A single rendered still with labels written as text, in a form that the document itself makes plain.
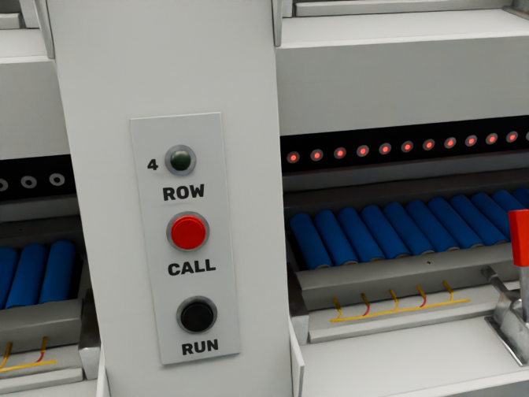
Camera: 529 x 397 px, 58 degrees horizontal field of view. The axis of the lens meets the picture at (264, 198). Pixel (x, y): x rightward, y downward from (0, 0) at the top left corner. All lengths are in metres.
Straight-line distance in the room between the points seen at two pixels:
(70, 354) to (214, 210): 0.15
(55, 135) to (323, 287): 0.19
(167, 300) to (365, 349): 0.14
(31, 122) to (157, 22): 0.07
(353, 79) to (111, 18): 0.11
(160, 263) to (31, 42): 0.12
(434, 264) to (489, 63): 0.15
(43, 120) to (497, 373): 0.29
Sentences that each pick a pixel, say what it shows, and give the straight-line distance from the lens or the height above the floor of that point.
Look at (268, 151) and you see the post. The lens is 0.23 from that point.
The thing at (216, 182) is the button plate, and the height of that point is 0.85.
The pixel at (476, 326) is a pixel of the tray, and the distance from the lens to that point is 0.36.
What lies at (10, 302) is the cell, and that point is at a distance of 0.36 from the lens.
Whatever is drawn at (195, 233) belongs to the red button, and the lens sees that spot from 0.23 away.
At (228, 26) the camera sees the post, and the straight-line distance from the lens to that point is 0.22.
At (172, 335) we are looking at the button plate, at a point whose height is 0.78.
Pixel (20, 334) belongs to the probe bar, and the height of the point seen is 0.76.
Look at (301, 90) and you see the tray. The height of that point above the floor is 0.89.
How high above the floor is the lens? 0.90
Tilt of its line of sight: 14 degrees down
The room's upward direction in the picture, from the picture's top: 4 degrees counter-clockwise
